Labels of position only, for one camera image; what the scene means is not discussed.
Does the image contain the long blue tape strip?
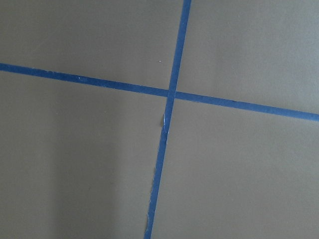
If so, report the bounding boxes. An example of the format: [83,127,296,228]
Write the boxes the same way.
[144,0,191,239]

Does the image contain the crossing blue tape strip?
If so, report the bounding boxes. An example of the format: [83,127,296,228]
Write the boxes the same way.
[0,63,319,121]

